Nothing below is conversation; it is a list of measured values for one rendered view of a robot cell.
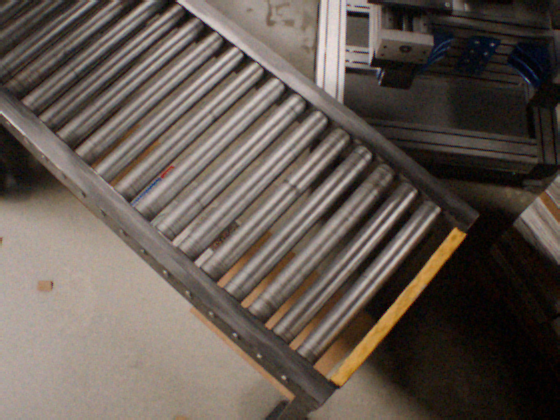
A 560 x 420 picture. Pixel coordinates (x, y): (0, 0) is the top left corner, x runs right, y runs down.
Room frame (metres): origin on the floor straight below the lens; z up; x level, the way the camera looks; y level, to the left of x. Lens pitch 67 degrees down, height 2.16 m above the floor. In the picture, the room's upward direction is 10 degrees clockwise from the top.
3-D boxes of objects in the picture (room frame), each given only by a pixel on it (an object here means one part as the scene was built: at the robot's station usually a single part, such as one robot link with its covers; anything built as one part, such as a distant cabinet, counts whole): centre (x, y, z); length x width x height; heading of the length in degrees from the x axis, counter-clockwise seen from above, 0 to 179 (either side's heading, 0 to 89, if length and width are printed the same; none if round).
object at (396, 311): (0.41, -0.29, 0.81); 0.43 x 0.03 x 0.02; 148
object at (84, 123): (0.84, 0.38, 0.77); 0.47 x 0.05 x 0.05; 148
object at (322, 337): (0.46, -0.22, 0.77); 0.47 x 0.05 x 0.05; 148
